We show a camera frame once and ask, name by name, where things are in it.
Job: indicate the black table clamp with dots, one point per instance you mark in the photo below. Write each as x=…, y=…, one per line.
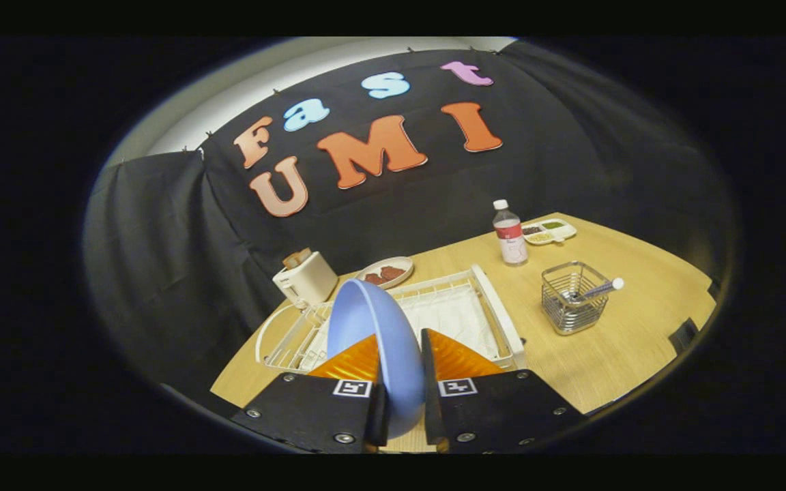
x=683, y=335

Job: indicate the red meat pieces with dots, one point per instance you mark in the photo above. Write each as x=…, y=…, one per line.
x=385, y=275

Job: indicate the clear bottle with red label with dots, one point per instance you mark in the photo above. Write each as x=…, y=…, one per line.
x=510, y=239

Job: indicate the white divided condiment tray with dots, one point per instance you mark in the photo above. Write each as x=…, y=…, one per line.
x=560, y=233

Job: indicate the blue plate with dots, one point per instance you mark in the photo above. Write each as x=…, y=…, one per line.
x=379, y=320

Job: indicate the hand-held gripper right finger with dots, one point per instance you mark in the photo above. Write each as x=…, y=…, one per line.
x=495, y=412

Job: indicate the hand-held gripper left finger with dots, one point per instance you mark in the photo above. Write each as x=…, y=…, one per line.
x=311, y=412

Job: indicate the black backdrop cloth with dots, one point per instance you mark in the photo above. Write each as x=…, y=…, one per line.
x=400, y=198

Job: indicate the beige oval dish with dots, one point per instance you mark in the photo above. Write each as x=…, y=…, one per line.
x=403, y=262

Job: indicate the white toaster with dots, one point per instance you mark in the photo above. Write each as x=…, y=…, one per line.
x=308, y=281

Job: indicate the toast slices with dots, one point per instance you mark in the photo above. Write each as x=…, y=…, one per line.
x=296, y=258

